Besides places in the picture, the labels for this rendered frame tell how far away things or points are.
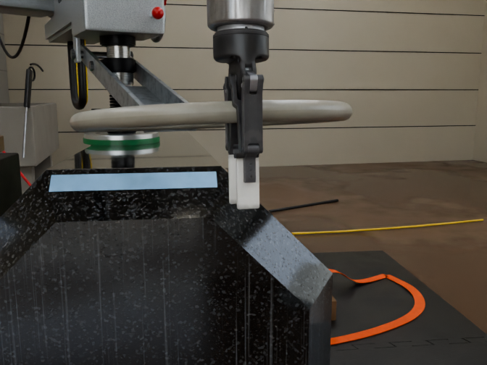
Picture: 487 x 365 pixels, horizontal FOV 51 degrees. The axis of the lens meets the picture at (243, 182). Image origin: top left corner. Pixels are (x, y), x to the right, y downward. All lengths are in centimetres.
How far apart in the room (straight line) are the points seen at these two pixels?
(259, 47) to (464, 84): 719
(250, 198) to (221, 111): 12
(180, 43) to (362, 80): 245
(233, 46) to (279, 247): 49
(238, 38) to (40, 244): 53
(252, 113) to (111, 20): 85
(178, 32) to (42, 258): 557
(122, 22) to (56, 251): 70
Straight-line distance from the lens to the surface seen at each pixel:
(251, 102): 64
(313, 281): 107
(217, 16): 68
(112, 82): 135
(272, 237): 103
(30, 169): 437
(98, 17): 143
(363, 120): 706
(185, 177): 99
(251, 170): 66
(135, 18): 145
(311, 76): 676
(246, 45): 66
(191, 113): 68
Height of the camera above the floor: 97
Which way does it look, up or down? 10 degrees down
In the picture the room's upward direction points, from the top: straight up
